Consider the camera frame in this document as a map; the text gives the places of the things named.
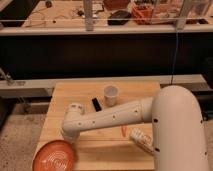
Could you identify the orange ceramic bowl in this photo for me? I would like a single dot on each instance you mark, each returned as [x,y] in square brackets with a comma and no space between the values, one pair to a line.
[56,155]

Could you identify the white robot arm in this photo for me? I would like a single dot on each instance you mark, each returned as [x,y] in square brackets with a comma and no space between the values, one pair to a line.
[177,126]

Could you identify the translucent plastic cup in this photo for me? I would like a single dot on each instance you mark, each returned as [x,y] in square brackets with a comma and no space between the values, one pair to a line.
[110,95]

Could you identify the small black rectangular block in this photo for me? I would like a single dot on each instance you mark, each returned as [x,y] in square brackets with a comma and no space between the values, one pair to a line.
[96,105]

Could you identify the small orange stick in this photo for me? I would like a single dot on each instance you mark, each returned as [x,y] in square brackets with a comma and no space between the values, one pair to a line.
[123,130]

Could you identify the white plastic bottle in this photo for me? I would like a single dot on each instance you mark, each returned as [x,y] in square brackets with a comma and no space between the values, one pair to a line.
[142,140]

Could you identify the black pouch on shelf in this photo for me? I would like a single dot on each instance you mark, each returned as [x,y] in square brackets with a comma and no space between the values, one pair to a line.
[119,17]

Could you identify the orange basket on shelf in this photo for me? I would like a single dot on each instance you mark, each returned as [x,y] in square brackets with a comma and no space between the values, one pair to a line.
[142,14]

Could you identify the grey metal upright post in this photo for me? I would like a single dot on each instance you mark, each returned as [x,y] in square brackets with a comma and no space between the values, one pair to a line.
[87,4]

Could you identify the metal clamp bracket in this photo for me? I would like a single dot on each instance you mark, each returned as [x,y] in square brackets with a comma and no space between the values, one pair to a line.
[9,80]

